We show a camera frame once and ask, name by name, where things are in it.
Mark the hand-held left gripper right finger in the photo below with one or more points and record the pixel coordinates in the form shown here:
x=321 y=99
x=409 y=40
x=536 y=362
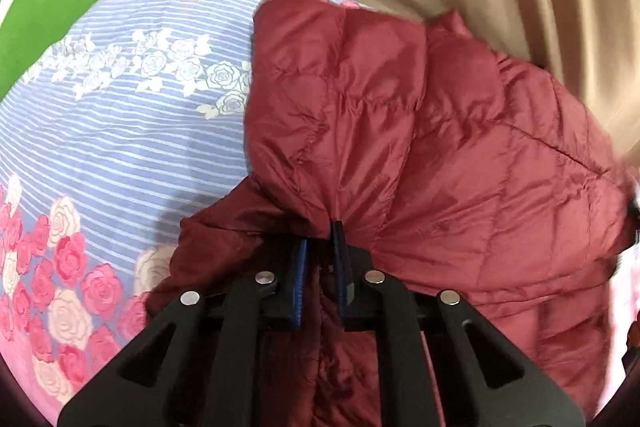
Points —
x=342 y=277

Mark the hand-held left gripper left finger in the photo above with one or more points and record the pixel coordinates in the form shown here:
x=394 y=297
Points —
x=300 y=279

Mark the maroon puffer jacket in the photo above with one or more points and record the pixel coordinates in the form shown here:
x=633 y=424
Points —
x=400 y=132

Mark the floral striped bed sheet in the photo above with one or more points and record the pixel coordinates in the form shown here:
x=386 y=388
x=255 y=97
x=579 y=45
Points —
x=125 y=132

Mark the green pillow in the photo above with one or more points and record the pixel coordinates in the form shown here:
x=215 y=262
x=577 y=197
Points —
x=75 y=12

